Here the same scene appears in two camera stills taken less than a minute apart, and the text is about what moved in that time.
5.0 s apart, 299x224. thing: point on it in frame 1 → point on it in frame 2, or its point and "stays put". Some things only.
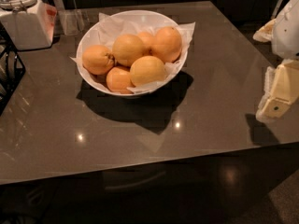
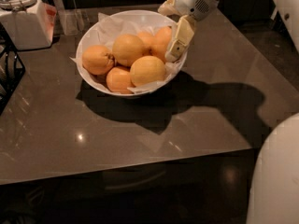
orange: [166, 44] stays put
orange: [119, 79] stays put
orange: [126, 49] stays put
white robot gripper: [287, 32] → [192, 0]
